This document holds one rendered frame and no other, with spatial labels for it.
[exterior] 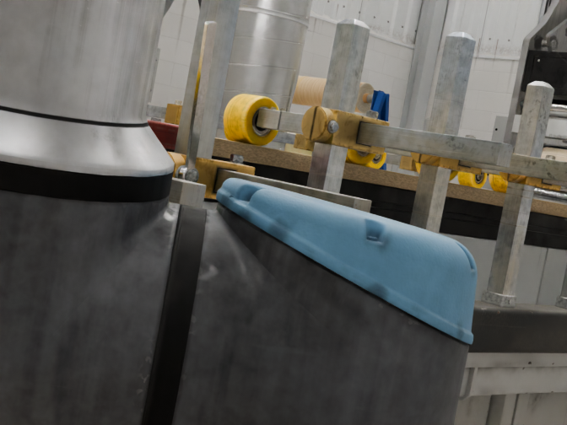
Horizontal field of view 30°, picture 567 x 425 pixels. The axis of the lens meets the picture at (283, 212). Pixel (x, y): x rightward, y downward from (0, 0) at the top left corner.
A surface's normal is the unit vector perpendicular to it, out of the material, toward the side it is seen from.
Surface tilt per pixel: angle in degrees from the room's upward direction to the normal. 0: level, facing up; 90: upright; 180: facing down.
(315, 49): 90
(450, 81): 90
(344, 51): 90
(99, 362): 91
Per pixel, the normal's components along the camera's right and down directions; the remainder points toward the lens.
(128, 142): 0.72, -0.50
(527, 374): 0.68, 0.17
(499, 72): -0.72, -0.10
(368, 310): 0.10, 0.07
